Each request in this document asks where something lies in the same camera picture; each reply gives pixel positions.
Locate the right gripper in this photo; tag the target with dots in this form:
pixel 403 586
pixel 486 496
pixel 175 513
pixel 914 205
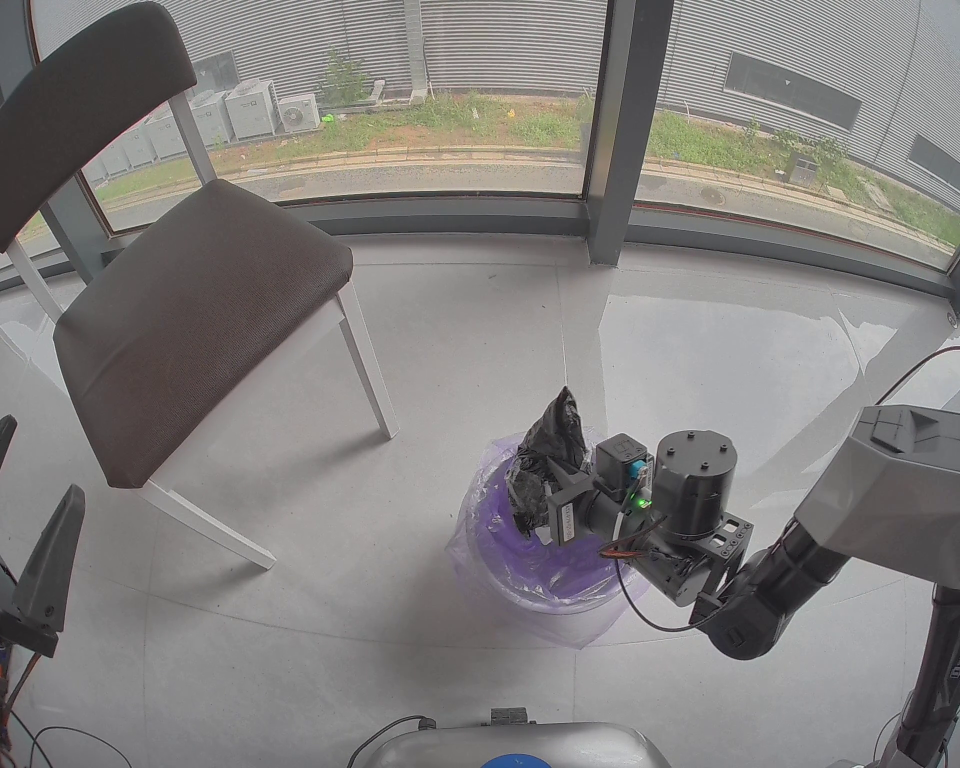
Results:
pixel 592 521

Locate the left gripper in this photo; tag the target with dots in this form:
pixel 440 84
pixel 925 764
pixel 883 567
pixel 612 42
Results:
pixel 30 636

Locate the black plastic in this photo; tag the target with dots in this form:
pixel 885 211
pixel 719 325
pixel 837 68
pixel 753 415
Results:
pixel 555 435

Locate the purple plastic bag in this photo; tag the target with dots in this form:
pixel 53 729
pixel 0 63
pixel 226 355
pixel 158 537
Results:
pixel 495 540

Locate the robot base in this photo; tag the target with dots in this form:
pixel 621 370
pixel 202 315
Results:
pixel 525 746

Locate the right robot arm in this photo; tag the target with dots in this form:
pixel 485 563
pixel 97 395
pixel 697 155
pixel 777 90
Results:
pixel 885 472

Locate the white trash bin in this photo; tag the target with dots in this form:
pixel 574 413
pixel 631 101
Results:
pixel 540 600

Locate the window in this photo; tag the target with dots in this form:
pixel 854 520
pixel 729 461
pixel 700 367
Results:
pixel 615 150

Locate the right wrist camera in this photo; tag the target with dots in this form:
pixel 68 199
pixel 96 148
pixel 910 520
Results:
pixel 619 457

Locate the brown padded white frame chair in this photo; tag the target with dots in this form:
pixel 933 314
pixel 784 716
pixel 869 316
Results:
pixel 202 315

